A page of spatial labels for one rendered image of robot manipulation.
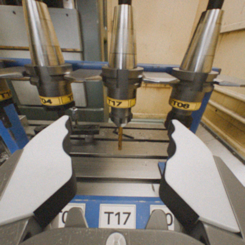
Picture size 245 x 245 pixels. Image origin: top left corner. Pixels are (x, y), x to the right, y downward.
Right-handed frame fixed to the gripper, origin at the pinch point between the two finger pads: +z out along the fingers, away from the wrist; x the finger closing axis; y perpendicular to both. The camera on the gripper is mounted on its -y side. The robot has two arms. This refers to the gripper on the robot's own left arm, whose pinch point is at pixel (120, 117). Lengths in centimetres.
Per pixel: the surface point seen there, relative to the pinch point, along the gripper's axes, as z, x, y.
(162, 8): 109, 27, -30
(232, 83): 7.0, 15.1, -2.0
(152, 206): 2.7, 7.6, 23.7
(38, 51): 8.0, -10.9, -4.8
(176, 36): 109, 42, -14
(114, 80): 7.5, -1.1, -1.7
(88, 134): 30.0, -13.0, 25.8
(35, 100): 68, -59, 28
